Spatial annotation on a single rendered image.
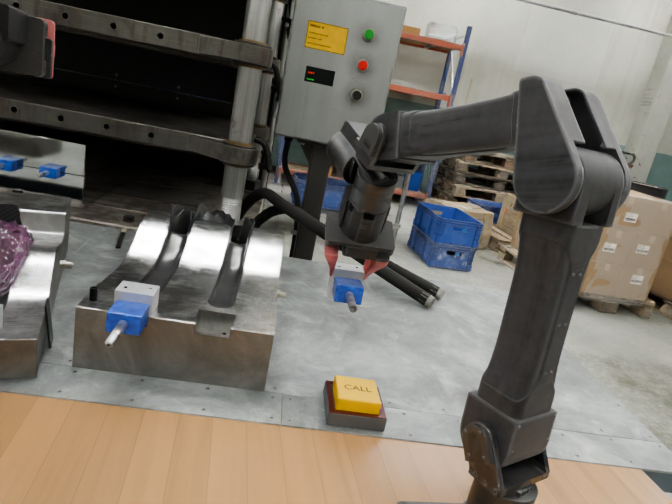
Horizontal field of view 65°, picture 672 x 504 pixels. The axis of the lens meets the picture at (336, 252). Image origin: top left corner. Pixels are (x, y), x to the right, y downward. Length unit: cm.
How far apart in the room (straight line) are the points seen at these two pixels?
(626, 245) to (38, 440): 424
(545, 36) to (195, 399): 769
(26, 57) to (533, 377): 65
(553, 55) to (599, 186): 768
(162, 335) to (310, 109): 93
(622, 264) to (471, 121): 403
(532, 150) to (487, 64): 733
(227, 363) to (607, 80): 806
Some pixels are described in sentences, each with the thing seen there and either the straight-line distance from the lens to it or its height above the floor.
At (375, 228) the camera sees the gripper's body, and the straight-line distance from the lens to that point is 75.
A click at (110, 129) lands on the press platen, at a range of 155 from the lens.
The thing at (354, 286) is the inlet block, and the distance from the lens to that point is 80.
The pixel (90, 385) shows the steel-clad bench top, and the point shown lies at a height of 80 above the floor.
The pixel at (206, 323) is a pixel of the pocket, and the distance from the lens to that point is 78.
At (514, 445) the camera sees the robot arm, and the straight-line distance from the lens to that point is 57.
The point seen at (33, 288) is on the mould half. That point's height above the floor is 86.
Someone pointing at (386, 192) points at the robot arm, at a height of 110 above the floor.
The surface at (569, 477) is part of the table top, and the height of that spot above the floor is 80.
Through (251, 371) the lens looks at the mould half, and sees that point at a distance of 76.
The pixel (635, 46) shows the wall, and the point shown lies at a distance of 874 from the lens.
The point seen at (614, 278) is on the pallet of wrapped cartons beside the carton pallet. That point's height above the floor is 29.
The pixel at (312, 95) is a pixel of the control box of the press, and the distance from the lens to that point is 153.
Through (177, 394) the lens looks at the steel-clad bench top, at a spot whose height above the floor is 80.
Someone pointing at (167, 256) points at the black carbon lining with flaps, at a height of 89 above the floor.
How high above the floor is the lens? 121
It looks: 16 degrees down
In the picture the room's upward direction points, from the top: 12 degrees clockwise
